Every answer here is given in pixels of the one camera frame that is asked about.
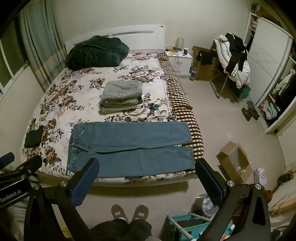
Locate white hanging garment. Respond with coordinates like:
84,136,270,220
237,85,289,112
272,72,296,96

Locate chair with piled clothes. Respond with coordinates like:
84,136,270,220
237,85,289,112
213,35,251,88

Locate teal storage rack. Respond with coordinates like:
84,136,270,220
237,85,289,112
166,214,222,241

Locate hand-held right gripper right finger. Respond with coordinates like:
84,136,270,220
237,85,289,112
195,158,271,241

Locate grey slipper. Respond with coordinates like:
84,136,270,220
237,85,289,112
132,204,149,224
111,204,129,224

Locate brown cardboard box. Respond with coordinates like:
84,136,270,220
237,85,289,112
192,46,229,81

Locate beige folded pants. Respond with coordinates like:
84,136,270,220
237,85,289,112
99,102,145,114

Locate black folded cloth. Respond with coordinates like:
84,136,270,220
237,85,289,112
24,126,44,148

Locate dark green quilt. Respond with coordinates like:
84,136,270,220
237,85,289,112
65,35,130,70

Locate grey fleece folded pants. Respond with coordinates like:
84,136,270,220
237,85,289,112
101,80,143,107

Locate metal folding chair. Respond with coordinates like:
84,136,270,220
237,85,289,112
210,70,245,102

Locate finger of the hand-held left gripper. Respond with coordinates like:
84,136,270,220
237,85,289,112
13,154,43,178
0,152,15,171

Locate open cardboard box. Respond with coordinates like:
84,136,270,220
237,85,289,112
216,141,253,184

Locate green storage box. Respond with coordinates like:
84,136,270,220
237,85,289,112
228,85,251,100

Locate white wardrobe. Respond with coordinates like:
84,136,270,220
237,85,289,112
243,5,296,133

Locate pair of dark slippers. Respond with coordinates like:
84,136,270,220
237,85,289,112
242,101,260,121

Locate grey striped curtain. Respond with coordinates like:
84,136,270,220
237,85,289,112
18,0,67,92

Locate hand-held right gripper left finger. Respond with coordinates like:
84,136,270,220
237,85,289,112
23,158,100,241

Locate teal folded clothes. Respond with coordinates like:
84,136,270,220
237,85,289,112
266,102,280,120

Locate person's legs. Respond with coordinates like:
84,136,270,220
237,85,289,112
89,218,153,241

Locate black striped clothes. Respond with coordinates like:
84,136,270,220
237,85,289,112
225,32,248,76

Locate brown checked bed sheet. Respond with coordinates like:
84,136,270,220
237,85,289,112
157,53,204,160

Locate pink packet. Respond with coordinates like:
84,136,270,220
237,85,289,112
253,167,267,186

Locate black garment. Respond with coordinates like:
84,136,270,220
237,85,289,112
196,50,218,66

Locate grey round fan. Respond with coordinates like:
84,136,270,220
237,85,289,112
194,193,219,218

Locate blue denim pants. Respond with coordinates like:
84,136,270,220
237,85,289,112
66,122,195,179

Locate white framed window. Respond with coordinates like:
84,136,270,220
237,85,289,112
0,14,29,93

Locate white nightstand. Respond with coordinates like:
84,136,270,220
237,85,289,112
164,47,193,78

